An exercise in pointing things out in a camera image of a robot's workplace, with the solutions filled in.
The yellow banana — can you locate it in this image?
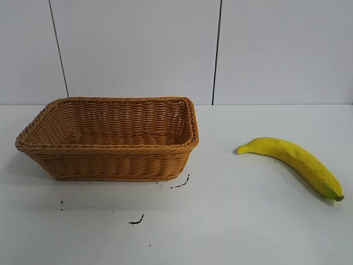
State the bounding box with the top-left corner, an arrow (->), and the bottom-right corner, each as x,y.
236,137 -> 345,202

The tan woven wicker basket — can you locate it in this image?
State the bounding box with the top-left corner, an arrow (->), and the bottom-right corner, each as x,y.
15,96 -> 200,182

